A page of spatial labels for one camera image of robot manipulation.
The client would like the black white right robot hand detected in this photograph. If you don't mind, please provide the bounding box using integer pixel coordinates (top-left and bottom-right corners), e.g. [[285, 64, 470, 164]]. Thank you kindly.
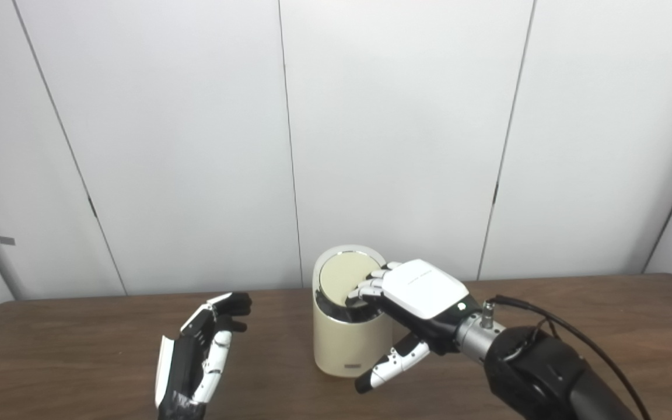
[[345, 260, 482, 394]]

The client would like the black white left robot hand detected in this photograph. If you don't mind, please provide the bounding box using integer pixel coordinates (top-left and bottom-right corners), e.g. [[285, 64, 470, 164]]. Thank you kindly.
[[155, 292, 253, 420]]

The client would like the cream-colored lidded bin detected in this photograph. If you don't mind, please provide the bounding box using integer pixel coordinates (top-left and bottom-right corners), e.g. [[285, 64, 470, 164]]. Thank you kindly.
[[312, 245, 395, 379]]

